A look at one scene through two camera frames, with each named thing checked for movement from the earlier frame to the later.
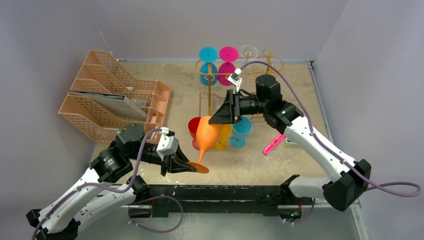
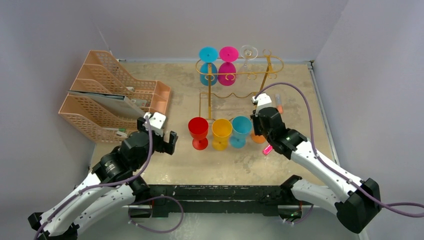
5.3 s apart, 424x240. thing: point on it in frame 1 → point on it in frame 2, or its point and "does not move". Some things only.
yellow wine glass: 226,131 does not move
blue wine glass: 240,130 does not move
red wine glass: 192,126 does not move
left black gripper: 175,162 → 162,147
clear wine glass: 248,52 does not move
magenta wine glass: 228,54 does not move
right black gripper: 237,107 → 259,123
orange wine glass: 207,135 → 258,139
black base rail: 219,201 does not move
